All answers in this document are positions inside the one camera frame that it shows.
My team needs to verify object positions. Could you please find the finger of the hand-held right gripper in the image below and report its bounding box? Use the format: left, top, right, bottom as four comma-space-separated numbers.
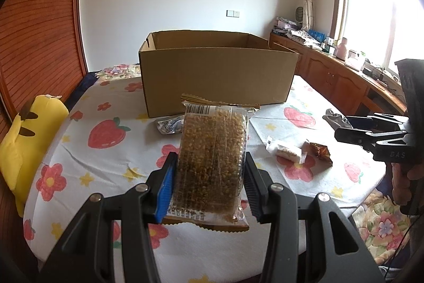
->
334, 127, 414, 163
344, 115, 410, 132

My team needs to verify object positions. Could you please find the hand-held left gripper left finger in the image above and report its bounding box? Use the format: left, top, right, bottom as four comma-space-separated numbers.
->
43, 152, 179, 283

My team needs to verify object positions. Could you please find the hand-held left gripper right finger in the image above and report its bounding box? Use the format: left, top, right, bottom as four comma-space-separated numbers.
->
243, 152, 381, 283

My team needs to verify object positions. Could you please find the clear grain bar packet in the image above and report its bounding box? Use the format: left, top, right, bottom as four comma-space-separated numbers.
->
165, 93, 261, 232

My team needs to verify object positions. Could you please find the brown cardboard box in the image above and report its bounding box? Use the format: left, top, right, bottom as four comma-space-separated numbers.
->
138, 31, 300, 118

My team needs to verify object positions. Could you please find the person's right hand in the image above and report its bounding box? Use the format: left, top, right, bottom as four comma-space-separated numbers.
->
391, 162, 419, 207

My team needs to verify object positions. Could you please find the crumpled silver snack packet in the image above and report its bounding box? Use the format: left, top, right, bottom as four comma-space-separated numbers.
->
322, 109, 353, 129

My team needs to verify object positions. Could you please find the brown pastry snack packet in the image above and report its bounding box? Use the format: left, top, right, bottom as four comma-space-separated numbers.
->
301, 141, 333, 167

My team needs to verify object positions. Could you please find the black electronic device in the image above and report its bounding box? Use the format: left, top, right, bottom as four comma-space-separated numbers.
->
363, 66, 398, 86

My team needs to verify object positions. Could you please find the wooden low cabinet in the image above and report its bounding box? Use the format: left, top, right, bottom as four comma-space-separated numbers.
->
268, 33, 408, 116

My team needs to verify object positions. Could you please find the small white snack packet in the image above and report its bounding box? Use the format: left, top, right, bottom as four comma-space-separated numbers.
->
266, 136, 308, 164

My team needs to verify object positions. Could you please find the tissue box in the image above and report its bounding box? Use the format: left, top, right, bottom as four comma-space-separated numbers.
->
345, 49, 365, 69

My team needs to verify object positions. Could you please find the blue silver foil snack packet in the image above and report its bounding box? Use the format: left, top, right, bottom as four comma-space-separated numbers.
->
156, 115, 186, 135

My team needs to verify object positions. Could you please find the floral bed blanket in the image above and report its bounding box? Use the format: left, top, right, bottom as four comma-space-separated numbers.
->
94, 63, 414, 262

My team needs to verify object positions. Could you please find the wooden framed window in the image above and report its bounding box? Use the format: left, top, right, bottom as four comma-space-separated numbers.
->
331, 0, 424, 78

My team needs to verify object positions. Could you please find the patterned folded cloth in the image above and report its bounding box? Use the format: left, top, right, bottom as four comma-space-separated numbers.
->
286, 29, 322, 46

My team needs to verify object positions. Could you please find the pink patterned box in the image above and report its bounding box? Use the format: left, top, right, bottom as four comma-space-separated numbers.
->
275, 17, 303, 31

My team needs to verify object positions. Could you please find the dark blue blanket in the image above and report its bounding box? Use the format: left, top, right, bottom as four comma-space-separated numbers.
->
64, 71, 100, 105

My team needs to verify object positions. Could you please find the yellow plush toy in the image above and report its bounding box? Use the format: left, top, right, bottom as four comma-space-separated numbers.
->
0, 94, 70, 217

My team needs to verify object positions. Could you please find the wooden slatted wardrobe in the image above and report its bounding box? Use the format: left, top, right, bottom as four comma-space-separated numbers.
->
0, 0, 88, 144

